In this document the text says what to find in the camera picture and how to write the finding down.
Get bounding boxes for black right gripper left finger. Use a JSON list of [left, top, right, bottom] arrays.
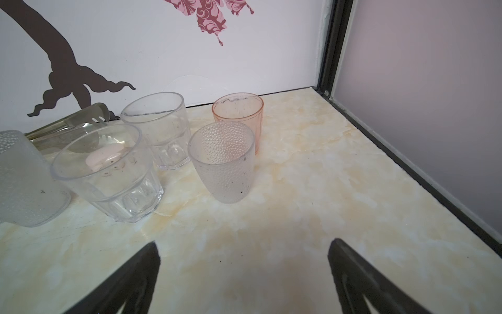
[[66, 242, 161, 313]]

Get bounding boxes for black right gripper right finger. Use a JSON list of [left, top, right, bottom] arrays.
[[328, 238, 430, 313]]

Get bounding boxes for clear faceted glass front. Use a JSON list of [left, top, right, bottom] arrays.
[[50, 124, 164, 223]]

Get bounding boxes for clear faceted glass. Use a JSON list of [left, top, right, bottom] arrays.
[[50, 124, 164, 223], [120, 92, 192, 170]]

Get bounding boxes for pink oval soap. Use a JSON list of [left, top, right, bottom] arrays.
[[85, 143, 125, 172]]

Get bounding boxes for metal tongs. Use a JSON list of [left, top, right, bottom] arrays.
[[24, 103, 111, 154]]

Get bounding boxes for clear faceted glass rear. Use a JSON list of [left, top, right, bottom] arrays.
[[120, 92, 192, 170]]

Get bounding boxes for pink transparent cup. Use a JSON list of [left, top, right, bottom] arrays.
[[212, 92, 265, 154]]

